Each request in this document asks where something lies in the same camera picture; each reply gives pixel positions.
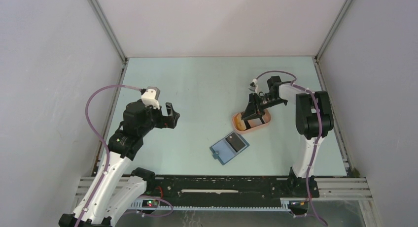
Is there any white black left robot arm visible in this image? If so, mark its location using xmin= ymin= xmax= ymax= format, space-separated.
xmin=59 ymin=99 xmax=180 ymax=227

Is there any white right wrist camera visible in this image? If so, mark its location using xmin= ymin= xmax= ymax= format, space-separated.
xmin=248 ymin=78 xmax=260 ymax=94

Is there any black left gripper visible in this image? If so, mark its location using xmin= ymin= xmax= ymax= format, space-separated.
xmin=139 ymin=101 xmax=179 ymax=136

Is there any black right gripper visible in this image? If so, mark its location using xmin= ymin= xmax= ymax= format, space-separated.
xmin=241 ymin=93 xmax=286 ymax=122

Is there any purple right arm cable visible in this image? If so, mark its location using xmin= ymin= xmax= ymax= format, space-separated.
xmin=254 ymin=70 xmax=329 ymax=227

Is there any blue-white cable duct strip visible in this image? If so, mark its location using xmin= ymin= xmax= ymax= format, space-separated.
xmin=130 ymin=199 xmax=290 ymax=212

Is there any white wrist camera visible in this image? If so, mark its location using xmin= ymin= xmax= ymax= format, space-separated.
xmin=248 ymin=78 xmax=260 ymax=94
xmin=141 ymin=87 xmax=160 ymax=110

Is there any blue card holder wallet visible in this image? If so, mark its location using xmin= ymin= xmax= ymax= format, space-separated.
xmin=209 ymin=132 xmax=249 ymax=165

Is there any aluminium frame rail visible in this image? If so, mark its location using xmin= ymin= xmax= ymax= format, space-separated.
xmin=75 ymin=176 xmax=373 ymax=202

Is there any gold credit card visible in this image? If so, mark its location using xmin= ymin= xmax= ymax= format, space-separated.
xmin=235 ymin=118 xmax=247 ymax=131

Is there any pink oval tray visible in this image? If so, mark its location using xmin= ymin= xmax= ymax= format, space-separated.
xmin=232 ymin=110 xmax=272 ymax=134

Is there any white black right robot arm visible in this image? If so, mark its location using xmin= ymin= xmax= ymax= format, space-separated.
xmin=234 ymin=76 xmax=334 ymax=196

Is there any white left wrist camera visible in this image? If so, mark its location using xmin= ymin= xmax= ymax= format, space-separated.
xmin=141 ymin=87 xmax=160 ymax=110

